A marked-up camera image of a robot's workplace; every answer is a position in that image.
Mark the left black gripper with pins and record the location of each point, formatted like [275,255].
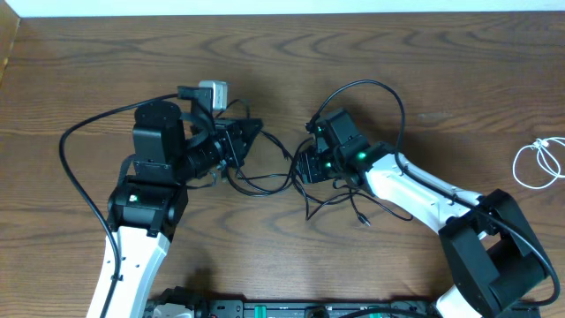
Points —
[237,140]

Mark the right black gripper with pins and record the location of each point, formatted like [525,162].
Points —
[309,172]

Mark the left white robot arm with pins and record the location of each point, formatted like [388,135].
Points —
[170,149]

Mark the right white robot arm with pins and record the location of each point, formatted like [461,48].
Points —
[493,254]

